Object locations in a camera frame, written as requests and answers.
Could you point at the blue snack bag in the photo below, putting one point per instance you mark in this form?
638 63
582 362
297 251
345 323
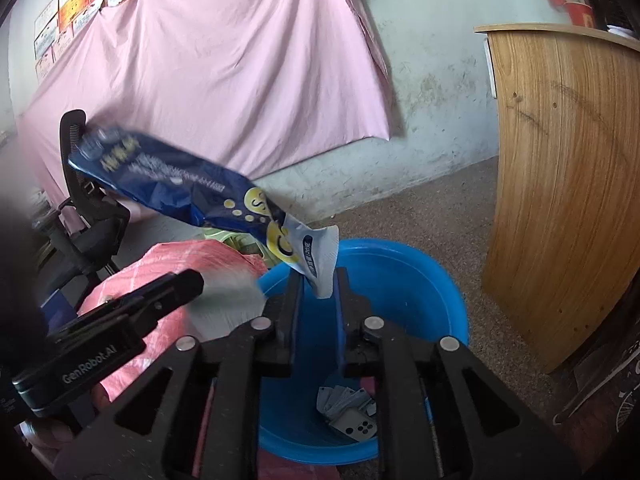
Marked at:
200 200

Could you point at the olive plastic stool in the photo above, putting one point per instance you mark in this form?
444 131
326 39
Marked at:
215 234

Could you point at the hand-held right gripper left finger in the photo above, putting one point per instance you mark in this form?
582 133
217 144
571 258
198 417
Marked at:
299 310

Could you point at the pink hanging sheet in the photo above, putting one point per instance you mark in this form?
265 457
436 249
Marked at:
225 85

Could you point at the dark printed cloth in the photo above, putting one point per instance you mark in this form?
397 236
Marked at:
600 390

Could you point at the blue cardboard box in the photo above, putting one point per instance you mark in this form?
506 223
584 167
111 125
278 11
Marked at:
57 307

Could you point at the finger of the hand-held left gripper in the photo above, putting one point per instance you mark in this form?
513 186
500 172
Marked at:
172 295
145 294

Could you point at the black office chair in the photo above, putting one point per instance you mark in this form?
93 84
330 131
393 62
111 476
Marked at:
95 240

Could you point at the person's left hand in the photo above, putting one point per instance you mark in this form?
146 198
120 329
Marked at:
47 437

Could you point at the pink checked blanket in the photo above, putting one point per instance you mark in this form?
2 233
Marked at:
150 270

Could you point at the group of wall certificates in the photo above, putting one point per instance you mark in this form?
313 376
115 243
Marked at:
75 5

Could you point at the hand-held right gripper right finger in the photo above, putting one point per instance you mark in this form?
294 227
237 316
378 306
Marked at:
340 320

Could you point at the grey patterned wrapper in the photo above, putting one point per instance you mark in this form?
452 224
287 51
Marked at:
340 400

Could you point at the small red box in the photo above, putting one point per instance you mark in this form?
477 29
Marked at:
580 12

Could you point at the blue plastic basin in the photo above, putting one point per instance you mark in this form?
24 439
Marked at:
400 285

